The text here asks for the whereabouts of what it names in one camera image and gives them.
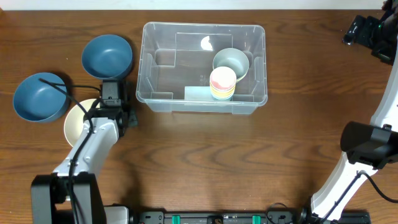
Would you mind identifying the large cream bowl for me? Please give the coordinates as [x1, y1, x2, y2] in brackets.
[63, 105, 85, 147]

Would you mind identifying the dark blue bowl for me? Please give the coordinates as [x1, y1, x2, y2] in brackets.
[13, 72, 70, 123]
[81, 34, 134, 80]

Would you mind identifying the light blue cup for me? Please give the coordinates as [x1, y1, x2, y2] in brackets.
[212, 95, 233, 101]

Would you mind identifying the cream cup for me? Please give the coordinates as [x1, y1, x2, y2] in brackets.
[211, 93, 233, 98]

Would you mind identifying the yellow cup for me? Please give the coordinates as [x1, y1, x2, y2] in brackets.
[210, 85, 236, 95]
[210, 88, 234, 98]

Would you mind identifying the pink cup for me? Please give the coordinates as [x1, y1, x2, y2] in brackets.
[210, 67, 236, 90]

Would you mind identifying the small grey bowl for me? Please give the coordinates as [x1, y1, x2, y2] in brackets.
[213, 48, 250, 82]

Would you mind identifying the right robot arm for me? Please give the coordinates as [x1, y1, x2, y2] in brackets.
[301, 14, 397, 223]

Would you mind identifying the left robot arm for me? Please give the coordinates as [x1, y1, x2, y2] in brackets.
[30, 80, 137, 223]

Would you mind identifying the clear plastic storage container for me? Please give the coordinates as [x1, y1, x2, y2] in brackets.
[136, 22, 268, 114]

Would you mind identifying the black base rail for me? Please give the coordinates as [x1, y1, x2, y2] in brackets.
[130, 210, 371, 224]

